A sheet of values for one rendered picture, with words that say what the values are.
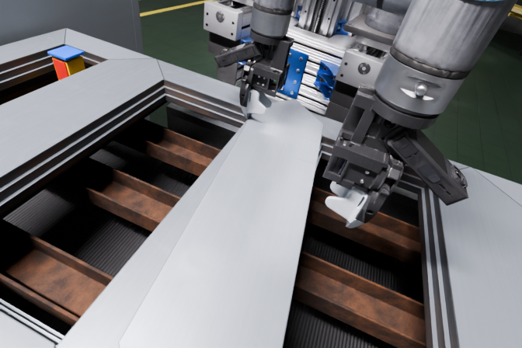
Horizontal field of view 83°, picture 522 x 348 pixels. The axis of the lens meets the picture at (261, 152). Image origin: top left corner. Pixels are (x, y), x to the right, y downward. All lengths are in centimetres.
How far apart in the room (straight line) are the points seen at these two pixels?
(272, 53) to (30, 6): 76
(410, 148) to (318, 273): 42
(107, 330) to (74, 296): 25
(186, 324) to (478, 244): 51
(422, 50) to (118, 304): 43
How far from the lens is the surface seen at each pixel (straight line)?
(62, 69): 96
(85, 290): 67
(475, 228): 70
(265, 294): 44
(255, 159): 60
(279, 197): 54
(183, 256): 45
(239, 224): 49
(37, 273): 72
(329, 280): 70
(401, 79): 31
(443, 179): 38
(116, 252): 85
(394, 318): 73
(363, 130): 35
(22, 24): 114
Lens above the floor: 126
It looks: 40 degrees down
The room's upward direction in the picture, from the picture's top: 12 degrees clockwise
